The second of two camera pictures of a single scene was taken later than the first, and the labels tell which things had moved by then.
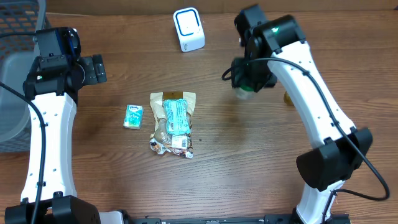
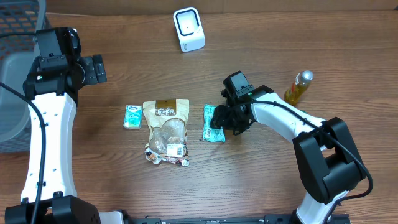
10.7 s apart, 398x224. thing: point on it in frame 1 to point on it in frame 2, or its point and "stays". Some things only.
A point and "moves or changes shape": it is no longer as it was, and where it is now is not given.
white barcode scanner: (189, 28) stays
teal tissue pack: (134, 117) stays
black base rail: (269, 219) stays
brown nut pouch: (161, 142) moves or changes shape
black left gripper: (55, 63) stays
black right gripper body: (254, 76) to (232, 119)
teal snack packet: (177, 117) to (209, 133)
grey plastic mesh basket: (20, 20) stays
